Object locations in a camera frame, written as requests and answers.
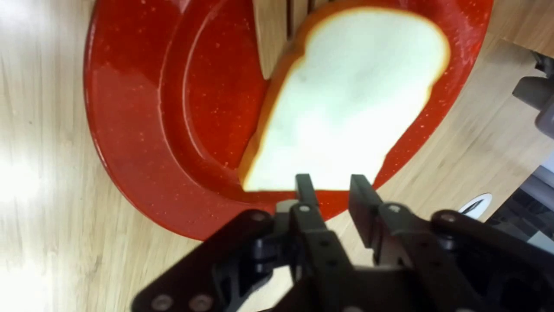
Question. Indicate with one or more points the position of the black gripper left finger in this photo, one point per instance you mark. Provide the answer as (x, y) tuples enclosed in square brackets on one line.
[(311, 242)]

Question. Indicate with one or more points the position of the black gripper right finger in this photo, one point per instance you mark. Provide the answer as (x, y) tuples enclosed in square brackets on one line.
[(460, 260)]

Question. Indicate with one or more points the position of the toasted bread slice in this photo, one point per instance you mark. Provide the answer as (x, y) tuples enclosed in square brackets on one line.
[(356, 97)]

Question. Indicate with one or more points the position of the glass toaster oven door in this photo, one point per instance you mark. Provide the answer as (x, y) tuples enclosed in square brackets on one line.
[(536, 92)]

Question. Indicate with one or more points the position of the red plate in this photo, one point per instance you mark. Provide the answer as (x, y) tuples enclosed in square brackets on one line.
[(143, 114)]

